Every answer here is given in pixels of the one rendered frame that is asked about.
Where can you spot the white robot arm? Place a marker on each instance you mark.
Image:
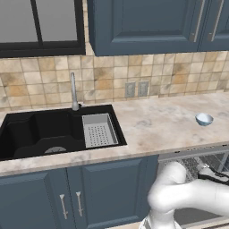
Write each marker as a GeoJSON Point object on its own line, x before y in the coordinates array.
{"type": "Point", "coordinates": [184, 193]}

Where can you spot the blue base cupboard door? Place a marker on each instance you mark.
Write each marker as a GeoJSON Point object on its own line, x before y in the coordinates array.
{"type": "Point", "coordinates": [29, 202]}
{"type": "Point", "coordinates": [113, 190]}

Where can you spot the pale blue bowl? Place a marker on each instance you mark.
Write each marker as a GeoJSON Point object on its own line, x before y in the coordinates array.
{"type": "Point", "coordinates": [204, 119]}

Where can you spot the open dishwasher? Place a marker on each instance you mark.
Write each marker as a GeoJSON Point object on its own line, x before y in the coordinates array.
{"type": "Point", "coordinates": [205, 161]}

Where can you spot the grey sink strainer basket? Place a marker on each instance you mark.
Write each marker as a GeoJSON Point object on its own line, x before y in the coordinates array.
{"type": "Point", "coordinates": [98, 131]}

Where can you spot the silver tap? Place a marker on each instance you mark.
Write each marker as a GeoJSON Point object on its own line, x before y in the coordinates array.
{"type": "Point", "coordinates": [73, 92]}

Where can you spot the black kitchen sink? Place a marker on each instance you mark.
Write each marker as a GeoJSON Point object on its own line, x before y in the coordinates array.
{"type": "Point", "coordinates": [35, 131]}

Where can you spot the black framed window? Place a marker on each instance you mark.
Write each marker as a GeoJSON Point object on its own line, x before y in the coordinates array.
{"type": "Point", "coordinates": [41, 27]}

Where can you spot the grey wall socket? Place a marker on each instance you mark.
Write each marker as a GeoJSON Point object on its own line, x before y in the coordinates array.
{"type": "Point", "coordinates": [130, 89]}
{"type": "Point", "coordinates": [143, 89]}

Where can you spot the narrow blue wall cupboard door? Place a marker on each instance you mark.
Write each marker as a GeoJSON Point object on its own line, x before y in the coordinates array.
{"type": "Point", "coordinates": [219, 21]}

